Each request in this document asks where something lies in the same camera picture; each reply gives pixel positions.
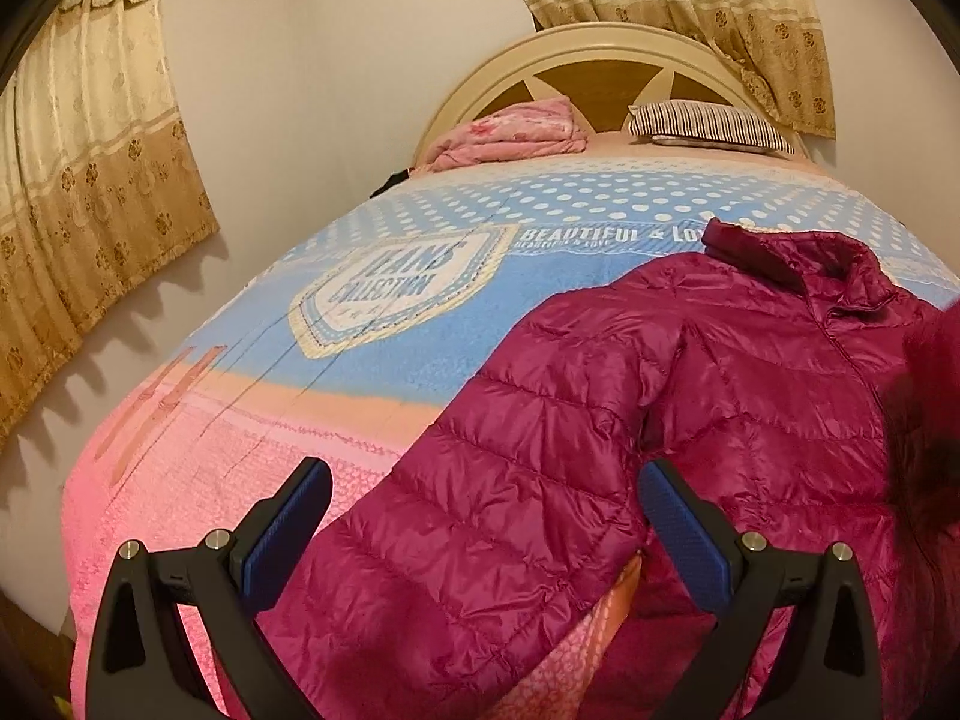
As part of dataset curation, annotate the magenta quilted puffer jacket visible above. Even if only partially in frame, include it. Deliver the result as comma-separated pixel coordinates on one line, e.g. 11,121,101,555
260,221,958,718

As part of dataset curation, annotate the blue and pink bedspread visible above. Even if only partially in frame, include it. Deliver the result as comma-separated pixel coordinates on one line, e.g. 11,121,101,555
62,133,958,695

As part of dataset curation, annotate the beige curtain left window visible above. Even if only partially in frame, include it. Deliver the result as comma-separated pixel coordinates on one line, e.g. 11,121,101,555
2,0,220,434

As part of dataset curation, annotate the striped pillow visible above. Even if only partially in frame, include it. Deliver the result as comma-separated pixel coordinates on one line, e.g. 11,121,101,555
628,99,794,154

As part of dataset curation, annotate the folded pink floral blanket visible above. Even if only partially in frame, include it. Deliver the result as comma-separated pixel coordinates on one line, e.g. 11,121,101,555
415,96,587,174

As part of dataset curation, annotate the cream wooden headboard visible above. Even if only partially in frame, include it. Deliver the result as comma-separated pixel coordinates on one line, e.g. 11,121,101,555
413,21,812,166

